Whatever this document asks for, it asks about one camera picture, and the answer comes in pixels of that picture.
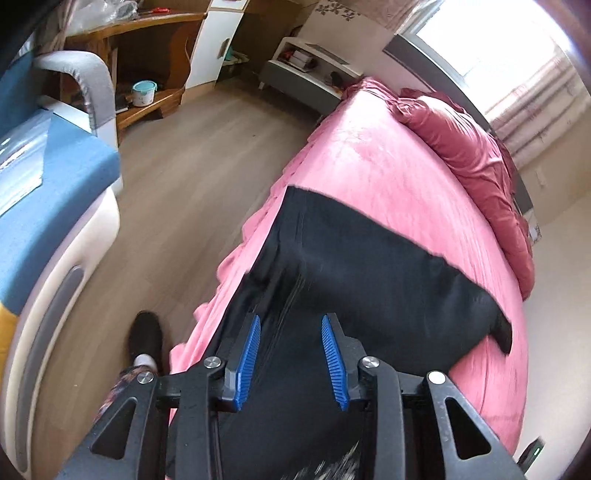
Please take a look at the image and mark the black pants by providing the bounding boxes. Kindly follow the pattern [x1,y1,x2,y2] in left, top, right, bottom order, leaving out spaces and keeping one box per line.
[165,185,514,480]

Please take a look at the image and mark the black slipper foot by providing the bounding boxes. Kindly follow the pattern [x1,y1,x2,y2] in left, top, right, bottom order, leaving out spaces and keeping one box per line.
[127,311,163,375]

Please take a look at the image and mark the pink bed sheet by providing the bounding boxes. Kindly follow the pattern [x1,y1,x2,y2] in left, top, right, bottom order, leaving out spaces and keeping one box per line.
[169,78,528,451]

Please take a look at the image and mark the dark pink duvet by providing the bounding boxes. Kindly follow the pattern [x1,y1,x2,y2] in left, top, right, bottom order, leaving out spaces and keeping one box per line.
[390,88,535,299]

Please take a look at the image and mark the white grey bedside shelf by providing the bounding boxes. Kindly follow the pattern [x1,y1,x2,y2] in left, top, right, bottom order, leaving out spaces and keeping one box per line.
[259,37,363,116]

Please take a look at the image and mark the white teal lidded pot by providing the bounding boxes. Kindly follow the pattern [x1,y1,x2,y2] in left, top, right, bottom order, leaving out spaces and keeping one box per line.
[131,80,157,107]

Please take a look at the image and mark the wooden corner desk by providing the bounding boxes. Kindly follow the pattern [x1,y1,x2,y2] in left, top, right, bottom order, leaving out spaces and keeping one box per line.
[65,11,206,139]

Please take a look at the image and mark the white drawer cabinet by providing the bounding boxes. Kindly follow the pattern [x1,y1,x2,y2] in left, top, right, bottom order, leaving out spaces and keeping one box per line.
[185,0,247,90]

